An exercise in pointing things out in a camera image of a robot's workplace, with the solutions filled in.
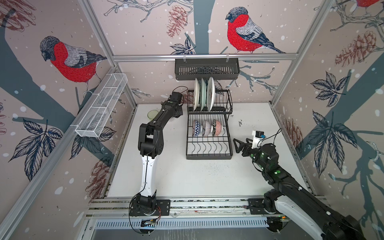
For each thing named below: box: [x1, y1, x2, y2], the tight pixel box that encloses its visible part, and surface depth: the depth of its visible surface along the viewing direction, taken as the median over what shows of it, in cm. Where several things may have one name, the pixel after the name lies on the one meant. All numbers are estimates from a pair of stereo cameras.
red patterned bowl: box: [215, 120, 223, 136], surface depth 95 cm
